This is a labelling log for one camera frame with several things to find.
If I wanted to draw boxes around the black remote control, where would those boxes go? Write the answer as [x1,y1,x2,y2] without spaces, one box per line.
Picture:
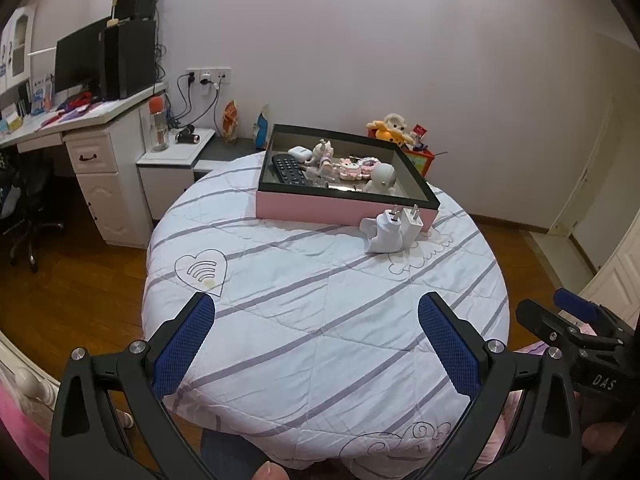
[271,153,311,187]

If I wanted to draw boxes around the white desk with drawers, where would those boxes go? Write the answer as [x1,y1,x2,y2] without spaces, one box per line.
[0,82,167,249]

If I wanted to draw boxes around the black power cable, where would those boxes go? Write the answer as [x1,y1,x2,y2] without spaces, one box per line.
[171,74,195,130]

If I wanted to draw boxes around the black computer monitor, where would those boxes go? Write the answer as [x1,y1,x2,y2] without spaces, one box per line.
[52,17,109,97]

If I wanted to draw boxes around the white wardrobe door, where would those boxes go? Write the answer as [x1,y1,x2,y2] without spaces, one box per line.
[579,229,640,334]

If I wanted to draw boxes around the pink and white block toy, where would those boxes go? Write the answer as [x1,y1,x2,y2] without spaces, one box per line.
[338,157,364,181]

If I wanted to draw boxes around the black speaker box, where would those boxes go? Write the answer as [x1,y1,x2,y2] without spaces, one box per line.
[117,0,160,21]

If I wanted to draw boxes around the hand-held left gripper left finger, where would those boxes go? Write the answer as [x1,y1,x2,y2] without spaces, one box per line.
[49,291,217,480]

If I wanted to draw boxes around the white nightstand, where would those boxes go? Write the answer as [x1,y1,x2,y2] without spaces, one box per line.
[136,128,216,222]

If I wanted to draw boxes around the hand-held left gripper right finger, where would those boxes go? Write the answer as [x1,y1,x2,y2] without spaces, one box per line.
[417,291,585,480]

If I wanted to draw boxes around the white astronaut figurine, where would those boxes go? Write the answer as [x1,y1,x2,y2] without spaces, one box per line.
[362,162,401,196]

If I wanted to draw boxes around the white arched shelf cabinet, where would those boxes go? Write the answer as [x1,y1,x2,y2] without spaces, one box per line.
[0,6,39,97]

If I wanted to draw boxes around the colourful red toy box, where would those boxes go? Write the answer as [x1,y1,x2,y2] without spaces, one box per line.
[403,144,436,177]

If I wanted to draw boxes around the doll figurine with blue dress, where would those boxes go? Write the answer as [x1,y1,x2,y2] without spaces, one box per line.
[310,138,337,184]

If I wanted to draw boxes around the grey topped low cabinet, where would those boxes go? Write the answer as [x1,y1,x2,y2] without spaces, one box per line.
[193,136,262,182]

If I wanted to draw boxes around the person's left hand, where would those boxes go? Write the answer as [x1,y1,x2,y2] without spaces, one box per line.
[252,461,289,480]

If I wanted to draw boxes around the person's right hand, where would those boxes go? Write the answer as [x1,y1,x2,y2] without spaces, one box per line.
[583,421,624,457]

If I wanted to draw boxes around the black office chair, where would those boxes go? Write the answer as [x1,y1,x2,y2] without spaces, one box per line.
[0,154,66,274]

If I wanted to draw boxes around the white quilt with purple stripes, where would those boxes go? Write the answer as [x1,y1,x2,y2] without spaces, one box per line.
[141,152,511,472]

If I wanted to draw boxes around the white flat wall charger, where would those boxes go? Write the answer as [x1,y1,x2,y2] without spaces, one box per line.
[399,203,424,249]

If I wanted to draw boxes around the white angled power adapter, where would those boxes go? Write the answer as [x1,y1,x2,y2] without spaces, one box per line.
[359,204,406,254]

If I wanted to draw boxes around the cream and yellow plush toy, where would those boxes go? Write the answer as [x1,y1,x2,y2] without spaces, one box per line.
[366,112,417,147]

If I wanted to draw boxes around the white carved bed frame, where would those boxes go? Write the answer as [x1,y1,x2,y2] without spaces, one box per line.
[0,329,62,412]

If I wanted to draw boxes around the black computer tower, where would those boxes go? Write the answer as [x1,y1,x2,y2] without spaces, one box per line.
[102,18,159,101]

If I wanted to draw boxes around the clear bottle with orange cap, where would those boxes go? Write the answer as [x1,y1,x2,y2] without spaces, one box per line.
[148,97,170,153]

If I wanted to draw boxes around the papers and books on desk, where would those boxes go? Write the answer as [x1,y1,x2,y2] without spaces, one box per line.
[0,74,96,136]

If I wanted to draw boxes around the pink box with dark rim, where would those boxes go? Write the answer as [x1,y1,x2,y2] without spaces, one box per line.
[256,124,441,234]

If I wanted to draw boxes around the blue and white bag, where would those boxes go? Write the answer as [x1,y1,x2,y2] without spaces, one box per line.
[254,103,272,150]

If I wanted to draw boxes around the dark blue cloth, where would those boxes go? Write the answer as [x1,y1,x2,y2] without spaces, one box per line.
[200,429,272,480]

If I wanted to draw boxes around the orange snack bag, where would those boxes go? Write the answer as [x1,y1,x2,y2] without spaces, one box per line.
[221,99,240,144]

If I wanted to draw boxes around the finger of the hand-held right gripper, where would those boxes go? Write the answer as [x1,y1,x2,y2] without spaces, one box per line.
[515,299,587,357]
[553,287,629,337]

